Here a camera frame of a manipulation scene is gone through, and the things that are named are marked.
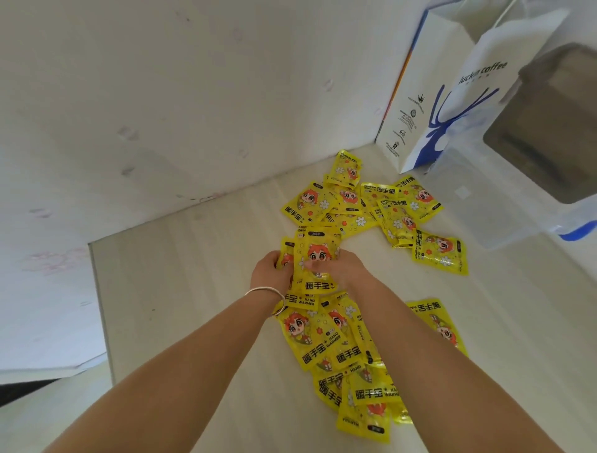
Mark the white blue-deer paper bag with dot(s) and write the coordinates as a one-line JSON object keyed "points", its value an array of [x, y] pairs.
{"points": [[410, 93]]}

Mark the person's right hand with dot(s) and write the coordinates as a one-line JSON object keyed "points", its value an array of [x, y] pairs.
{"points": [[347, 275]]}

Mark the person's left hand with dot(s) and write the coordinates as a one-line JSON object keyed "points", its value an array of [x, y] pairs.
{"points": [[270, 275]]}

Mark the person's right forearm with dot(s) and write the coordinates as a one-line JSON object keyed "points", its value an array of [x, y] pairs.
{"points": [[443, 387]]}

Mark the person's left forearm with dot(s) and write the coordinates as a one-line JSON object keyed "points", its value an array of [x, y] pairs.
{"points": [[163, 396]]}

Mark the brown translucent plastic box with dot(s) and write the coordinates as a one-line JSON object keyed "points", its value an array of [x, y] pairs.
{"points": [[559, 130]]}

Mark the clear blue-latch storage box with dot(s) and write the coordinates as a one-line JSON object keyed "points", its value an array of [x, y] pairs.
{"points": [[489, 210]]}

